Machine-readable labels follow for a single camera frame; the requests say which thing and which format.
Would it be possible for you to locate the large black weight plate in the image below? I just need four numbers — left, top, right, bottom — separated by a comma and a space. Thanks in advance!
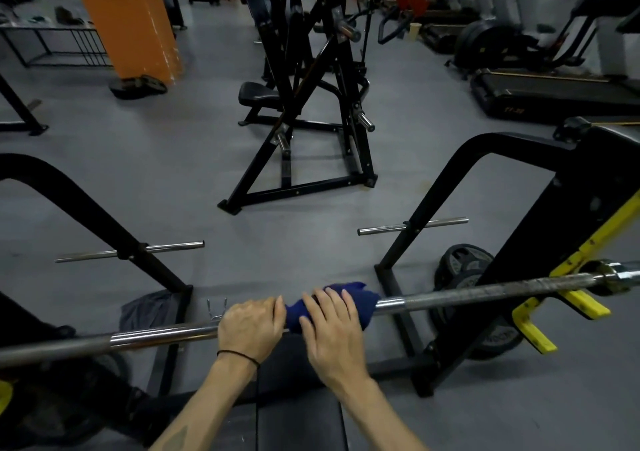
429, 244, 525, 362

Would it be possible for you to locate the person's left hand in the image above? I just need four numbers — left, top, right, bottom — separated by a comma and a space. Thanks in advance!
217, 295, 287, 366

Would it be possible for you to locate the black grip-hole weight plate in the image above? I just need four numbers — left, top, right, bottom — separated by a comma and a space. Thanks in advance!
49, 353, 133, 442

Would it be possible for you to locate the grey cloth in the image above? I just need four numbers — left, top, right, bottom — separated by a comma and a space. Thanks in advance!
119, 289, 173, 334

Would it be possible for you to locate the black elliptical trainer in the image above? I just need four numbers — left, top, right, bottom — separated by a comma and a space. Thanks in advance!
445, 19, 601, 74

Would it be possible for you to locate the black wire frame table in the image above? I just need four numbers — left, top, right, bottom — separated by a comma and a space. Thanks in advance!
0, 21, 113, 69

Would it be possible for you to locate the steel barbell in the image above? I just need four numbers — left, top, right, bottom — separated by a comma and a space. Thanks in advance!
0, 260, 640, 369

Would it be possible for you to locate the person's left forearm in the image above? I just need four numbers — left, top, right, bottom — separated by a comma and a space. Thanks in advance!
149, 355, 261, 451

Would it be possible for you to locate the black hair tie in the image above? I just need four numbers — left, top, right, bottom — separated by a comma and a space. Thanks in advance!
216, 349, 261, 370

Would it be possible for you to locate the blue cleaning cloth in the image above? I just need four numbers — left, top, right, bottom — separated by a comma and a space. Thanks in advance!
285, 281, 382, 336

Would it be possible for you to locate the black padded bench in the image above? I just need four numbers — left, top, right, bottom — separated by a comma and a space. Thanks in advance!
255, 333, 349, 451

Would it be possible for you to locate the small black weight plate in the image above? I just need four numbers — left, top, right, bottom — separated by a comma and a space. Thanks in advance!
109, 77, 146, 100
137, 75, 169, 95

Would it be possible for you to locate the black bench press rack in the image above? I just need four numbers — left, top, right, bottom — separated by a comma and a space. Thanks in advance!
0, 117, 640, 449

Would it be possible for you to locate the metal spring collar clip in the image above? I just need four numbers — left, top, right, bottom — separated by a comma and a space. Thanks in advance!
206, 297, 229, 323

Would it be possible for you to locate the dark strap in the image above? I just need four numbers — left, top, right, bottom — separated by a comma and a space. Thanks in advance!
53, 5, 86, 26

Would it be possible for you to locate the wide orange pillar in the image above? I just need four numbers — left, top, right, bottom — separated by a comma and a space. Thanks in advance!
67, 0, 183, 86

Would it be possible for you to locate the black and red lever machine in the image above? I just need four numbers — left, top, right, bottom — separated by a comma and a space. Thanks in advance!
217, 0, 429, 215

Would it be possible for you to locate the black squat rack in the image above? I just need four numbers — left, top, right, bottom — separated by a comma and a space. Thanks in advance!
0, 73, 49, 136

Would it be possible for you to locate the person's right hand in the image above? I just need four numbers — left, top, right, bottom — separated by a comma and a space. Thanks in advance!
299, 287, 372, 396

